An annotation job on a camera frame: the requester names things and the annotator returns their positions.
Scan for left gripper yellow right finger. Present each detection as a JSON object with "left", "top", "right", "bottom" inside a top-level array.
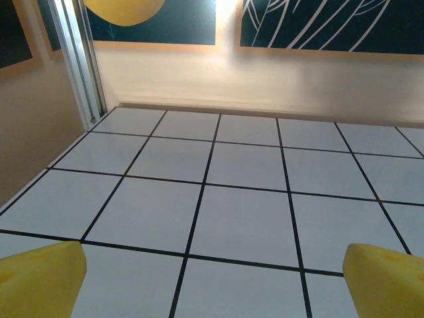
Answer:
[{"left": 343, "top": 243, "right": 424, "bottom": 318}]

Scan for aluminium frame post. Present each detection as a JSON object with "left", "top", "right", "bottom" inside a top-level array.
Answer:
[{"left": 46, "top": 0, "right": 109, "bottom": 130}]

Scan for dark panel orange circle leaves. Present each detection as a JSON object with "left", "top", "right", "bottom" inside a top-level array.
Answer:
[{"left": 233, "top": 0, "right": 424, "bottom": 61}]

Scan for dark panel plain yellow oval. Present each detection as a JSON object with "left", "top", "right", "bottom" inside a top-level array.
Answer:
[{"left": 84, "top": 0, "right": 218, "bottom": 52}]

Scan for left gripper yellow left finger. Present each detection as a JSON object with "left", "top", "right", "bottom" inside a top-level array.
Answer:
[{"left": 0, "top": 240, "right": 87, "bottom": 318}]

